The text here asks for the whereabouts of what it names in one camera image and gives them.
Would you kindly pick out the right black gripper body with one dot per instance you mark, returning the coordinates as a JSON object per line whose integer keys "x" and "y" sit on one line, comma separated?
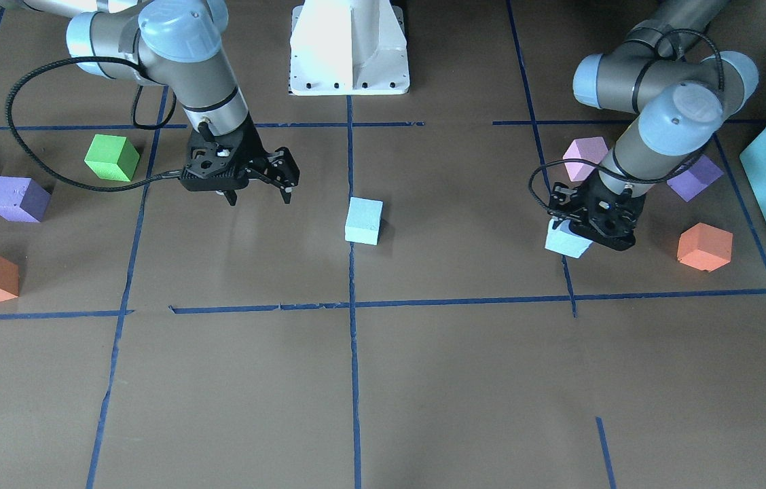
{"x": 254, "y": 153}

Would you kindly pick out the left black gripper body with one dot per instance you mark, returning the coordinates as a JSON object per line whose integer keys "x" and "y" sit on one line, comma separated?
{"x": 585, "y": 202}

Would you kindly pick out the green block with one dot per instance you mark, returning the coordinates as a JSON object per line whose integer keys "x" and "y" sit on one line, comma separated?
{"x": 112, "y": 158}

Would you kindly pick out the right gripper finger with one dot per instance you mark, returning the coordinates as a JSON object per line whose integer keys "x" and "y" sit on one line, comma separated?
{"x": 231, "y": 196}
{"x": 278, "y": 169}

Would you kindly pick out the blue block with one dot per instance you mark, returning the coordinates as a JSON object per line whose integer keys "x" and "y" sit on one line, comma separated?
{"x": 363, "y": 221}
{"x": 561, "y": 239}

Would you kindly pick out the light pink block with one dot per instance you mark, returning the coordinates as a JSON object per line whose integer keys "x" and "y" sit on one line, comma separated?
{"x": 591, "y": 149}

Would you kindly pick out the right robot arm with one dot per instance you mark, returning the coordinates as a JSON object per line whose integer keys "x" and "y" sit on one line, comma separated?
{"x": 176, "y": 44}

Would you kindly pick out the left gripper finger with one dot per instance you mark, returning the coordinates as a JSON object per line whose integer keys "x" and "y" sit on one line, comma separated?
{"x": 567, "y": 203}

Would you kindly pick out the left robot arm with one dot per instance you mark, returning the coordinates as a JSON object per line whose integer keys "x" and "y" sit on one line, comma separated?
{"x": 681, "y": 89}

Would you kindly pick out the purple block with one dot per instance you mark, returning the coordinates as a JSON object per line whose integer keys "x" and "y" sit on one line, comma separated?
{"x": 703, "y": 173}
{"x": 22, "y": 200}

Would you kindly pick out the white pedestal base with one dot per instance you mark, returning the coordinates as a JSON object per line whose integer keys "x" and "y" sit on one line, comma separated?
{"x": 349, "y": 48}

